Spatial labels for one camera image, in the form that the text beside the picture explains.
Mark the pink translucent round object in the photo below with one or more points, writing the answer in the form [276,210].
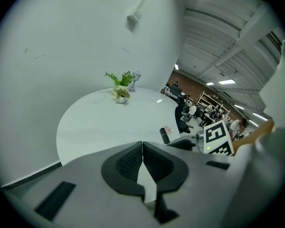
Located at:
[168,129]

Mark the white curved table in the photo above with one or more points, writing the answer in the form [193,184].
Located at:
[104,125]

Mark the small succulent in white pot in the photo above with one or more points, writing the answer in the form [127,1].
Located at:
[121,96]

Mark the ceiling light panel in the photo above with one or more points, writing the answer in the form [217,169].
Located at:
[210,83]
[176,67]
[226,81]

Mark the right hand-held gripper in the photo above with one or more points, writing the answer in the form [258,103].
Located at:
[216,136]

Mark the grey lantern ornament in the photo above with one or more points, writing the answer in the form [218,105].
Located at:
[134,81]

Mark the white wall junction box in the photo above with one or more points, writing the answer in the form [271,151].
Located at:
[135,16]

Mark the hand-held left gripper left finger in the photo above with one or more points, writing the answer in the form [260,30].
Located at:
[120,172]

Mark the green plant in white pot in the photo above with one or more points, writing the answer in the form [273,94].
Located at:
[122,81]

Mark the person's white t-shirt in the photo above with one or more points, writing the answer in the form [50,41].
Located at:
[280,91]

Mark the person's right forearm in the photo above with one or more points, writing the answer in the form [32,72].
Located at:
[254,135]

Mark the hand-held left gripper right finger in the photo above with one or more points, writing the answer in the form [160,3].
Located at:
[168,172]

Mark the black office chair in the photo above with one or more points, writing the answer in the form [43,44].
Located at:
[181,122]

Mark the white shelf rack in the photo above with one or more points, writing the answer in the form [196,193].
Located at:
[213,103]

